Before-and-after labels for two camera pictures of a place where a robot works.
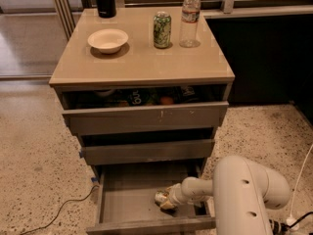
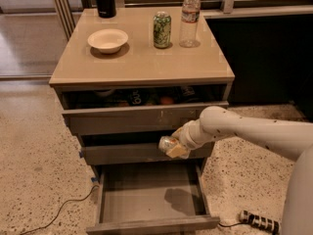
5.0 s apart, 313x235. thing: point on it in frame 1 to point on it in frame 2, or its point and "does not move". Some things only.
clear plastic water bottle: (190, 17) does not move
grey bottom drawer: (125, 203) does not move
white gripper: (175, 196) to (187, 137)
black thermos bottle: (105, 0) does not move
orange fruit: (166, 100) does not move
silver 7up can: (159, 197) to (166, 143)
